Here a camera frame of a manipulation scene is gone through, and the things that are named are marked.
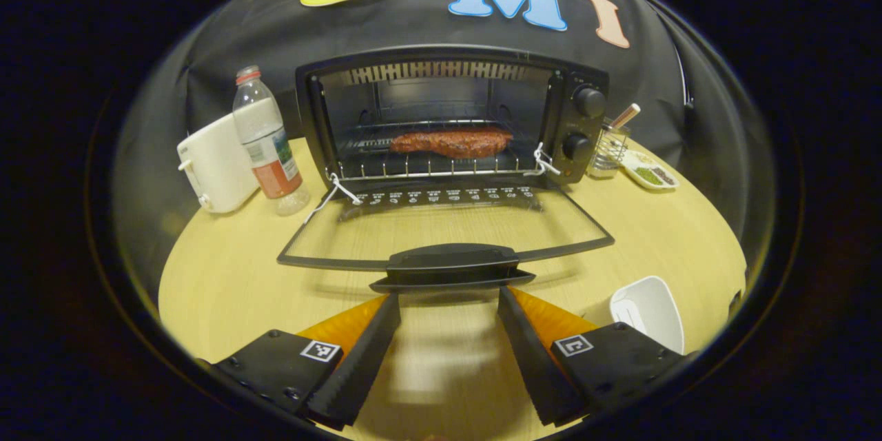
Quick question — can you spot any wire mesh utensil basket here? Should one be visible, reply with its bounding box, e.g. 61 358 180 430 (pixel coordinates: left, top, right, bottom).
587 121 630 180

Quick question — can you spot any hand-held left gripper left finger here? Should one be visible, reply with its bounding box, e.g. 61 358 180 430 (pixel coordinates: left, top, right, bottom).
207 291 402 431

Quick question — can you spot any white toaster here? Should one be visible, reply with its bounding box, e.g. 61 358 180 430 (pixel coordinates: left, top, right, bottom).
176 112 261 214

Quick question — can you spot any white string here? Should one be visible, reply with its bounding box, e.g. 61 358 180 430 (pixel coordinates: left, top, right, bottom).
522 143 562 178
303 172 364 223

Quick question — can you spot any black electric oven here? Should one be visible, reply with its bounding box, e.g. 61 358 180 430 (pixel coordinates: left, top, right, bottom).
277 45 616 294

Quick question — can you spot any black backdrop cloth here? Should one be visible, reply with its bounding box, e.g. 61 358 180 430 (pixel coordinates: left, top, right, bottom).
114 0 776 276

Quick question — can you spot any white rectangular plate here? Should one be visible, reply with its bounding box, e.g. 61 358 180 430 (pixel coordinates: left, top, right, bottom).
610 276 686 356

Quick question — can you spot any red-brown steak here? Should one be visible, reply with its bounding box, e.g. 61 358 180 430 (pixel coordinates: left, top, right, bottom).
389 125 514 159

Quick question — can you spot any white divided dish with beans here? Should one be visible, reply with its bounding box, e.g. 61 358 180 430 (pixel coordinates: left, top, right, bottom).
620 150 680 191

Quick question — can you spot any wire oven rack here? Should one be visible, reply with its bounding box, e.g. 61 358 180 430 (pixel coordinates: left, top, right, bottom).
338 121 545 180

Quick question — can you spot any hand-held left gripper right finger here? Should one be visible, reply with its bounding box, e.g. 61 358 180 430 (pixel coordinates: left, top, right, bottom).
498 285 690 428

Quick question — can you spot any clear plastic bottle red label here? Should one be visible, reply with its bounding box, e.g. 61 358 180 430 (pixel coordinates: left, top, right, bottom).
232 65 311 216

